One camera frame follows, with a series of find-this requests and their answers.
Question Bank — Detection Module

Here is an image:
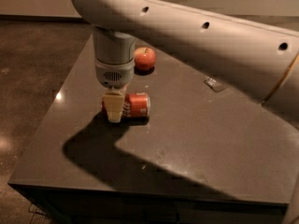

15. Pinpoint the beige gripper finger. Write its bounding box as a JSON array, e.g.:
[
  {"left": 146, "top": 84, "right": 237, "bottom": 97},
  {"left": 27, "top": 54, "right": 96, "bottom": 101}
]
[
  {"left": 118, "top": 84, "right": 128, "bottom": 97},
  {"left": 103, "top": 91, "right": 124, "bottom": 123}
]

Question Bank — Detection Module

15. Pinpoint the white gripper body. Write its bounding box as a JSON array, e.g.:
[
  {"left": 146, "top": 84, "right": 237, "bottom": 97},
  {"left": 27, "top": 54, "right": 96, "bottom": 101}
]
[{"left": 93, "top": 27, "right": 136, "bottom": 89}]

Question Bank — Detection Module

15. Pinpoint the red coke can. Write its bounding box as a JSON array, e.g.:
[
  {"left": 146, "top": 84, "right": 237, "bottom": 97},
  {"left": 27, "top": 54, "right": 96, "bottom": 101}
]
[{"left": 102, "top": 93, "right": 150, "bottom": 119}]

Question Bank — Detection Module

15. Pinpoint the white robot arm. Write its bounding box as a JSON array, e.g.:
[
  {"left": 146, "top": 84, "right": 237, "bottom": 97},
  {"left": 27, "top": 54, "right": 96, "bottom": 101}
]
[{"left": 71, "top": 0, "right": 299, "bottom": 126}]

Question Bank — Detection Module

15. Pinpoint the red apple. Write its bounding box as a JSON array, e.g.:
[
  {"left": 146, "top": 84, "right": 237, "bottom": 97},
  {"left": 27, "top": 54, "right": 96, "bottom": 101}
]
[{"left": 135, "top": 47, "right": 156, "bottom": 72}]

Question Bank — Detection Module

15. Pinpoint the clear plastic water bottle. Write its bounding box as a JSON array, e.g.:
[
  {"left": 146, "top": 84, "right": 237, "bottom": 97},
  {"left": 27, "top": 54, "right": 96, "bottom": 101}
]
[{"left": 204, "top": 77, "right": 225, "bottom": 92}]

